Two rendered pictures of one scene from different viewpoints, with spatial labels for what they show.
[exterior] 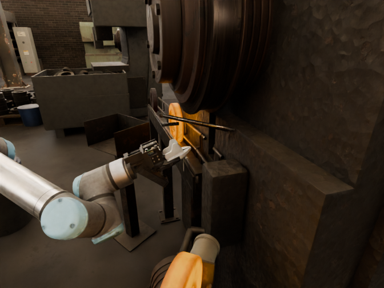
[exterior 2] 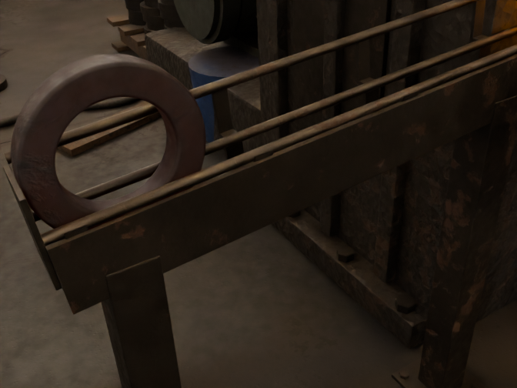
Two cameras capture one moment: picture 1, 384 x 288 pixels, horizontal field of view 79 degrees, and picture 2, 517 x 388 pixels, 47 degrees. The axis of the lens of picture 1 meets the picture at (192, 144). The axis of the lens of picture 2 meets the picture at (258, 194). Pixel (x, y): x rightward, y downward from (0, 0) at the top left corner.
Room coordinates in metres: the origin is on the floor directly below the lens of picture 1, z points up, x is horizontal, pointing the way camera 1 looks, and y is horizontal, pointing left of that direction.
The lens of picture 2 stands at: (1.76, 0.83, 0.95)
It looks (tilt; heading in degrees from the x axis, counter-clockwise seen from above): 32 degrees down; 257
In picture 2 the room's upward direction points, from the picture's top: 3 degrees counter-clockwise
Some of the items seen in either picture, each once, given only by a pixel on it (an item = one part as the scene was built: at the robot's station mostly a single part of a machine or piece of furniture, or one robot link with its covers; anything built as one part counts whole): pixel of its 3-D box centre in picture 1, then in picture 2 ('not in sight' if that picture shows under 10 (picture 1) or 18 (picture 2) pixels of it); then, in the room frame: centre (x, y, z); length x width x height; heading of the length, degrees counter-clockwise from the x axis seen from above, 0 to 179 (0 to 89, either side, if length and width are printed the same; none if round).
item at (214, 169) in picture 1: (223, 204); not in sight; (0.52, -0.09, 0.68); 0.11 x 0.08 x 0.24; 106
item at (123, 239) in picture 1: (124, 183); not in sight; (1.11, 0.38, 0.36); 0.26 x 0.20 x 0.72; 51
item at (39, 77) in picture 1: (87, 97); not in sight; (3.18, 1.43, 0.39); 1.03 x 0.83 x 0.79; 110
